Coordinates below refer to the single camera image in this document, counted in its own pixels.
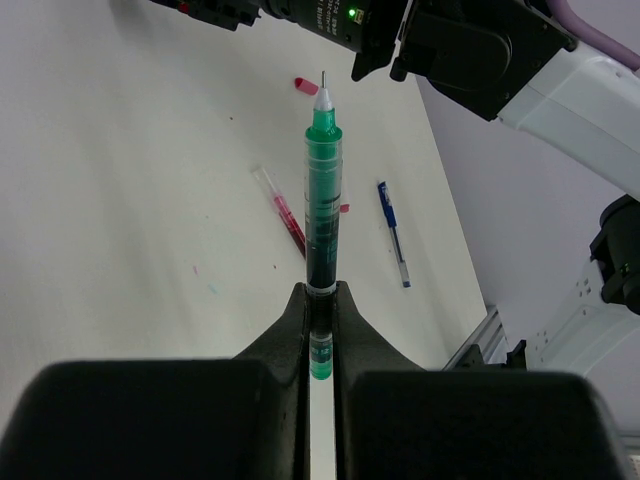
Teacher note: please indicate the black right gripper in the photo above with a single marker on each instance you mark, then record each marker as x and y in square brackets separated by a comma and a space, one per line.
[366, 27]

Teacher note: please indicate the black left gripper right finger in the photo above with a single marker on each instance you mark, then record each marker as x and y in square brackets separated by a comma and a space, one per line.
[396, 420]

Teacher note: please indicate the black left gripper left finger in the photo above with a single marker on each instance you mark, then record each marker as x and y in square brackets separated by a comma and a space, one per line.
[160, 420]

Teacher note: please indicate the pink marker cap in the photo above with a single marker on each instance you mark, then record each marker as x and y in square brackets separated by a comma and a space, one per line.
[305, 86]

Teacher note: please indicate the green gel pen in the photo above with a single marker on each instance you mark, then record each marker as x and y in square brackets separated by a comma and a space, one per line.
[322, 193]

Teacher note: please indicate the blue ballpoint pen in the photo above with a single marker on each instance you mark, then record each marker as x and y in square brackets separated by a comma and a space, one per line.
[392, 225]

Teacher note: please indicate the red gel pen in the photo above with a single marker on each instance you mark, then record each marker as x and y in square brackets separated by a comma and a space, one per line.
[278, 201]

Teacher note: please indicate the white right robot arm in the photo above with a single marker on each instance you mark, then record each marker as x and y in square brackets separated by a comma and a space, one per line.
[538, 69]

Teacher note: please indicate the aluminium mounting rail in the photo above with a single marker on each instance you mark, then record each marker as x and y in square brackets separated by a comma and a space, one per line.
[487, 345]

